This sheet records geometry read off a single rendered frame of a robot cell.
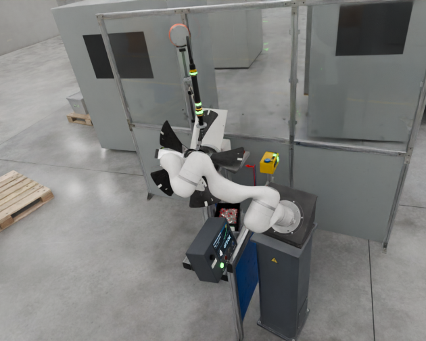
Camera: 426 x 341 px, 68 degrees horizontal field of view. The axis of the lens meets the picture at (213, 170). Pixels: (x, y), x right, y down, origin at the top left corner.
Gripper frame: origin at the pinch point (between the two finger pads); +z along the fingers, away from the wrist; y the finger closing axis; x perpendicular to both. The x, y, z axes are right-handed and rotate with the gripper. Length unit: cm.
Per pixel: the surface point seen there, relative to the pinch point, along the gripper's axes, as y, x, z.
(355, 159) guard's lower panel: -90, -83, 44
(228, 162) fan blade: -12.8, -23.6, -6.2
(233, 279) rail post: -33, 42, 23
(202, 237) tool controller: -27, 43, -31
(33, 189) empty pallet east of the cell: 281, -19, 108
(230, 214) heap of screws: -15.4, -1.7, 24.6
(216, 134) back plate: 10, -55, 3
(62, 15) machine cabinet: 262, -191, -29
